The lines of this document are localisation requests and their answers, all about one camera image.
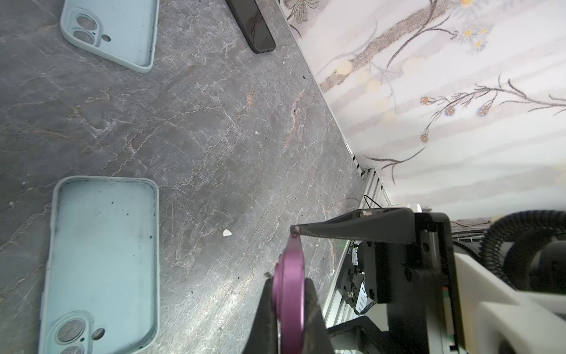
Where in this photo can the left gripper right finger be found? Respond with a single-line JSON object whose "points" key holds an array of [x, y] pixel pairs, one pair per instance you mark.
{"points": [[316, 336]]}

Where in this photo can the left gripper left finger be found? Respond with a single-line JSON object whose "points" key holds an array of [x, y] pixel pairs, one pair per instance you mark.
{"points": [[263, 337]]}

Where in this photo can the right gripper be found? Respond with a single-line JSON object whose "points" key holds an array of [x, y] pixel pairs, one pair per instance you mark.
{"points": [[412, 270]]}

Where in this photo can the light blue case centre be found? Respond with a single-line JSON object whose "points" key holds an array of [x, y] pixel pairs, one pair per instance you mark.
{"points": [[101, 289]]}

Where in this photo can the light blue case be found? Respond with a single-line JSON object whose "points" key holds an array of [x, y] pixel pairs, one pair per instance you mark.
{"points": [[124, 32], [101, 289]]}

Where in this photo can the black phone far right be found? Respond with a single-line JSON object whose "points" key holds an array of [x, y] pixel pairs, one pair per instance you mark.
{"points": [[252, 25]]}

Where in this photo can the light blue case far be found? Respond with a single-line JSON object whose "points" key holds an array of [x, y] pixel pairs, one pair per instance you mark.
{"points": [[124, 32]]}

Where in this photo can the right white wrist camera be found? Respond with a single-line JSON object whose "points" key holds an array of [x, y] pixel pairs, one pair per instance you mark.
{"points": [[499, 319]]}

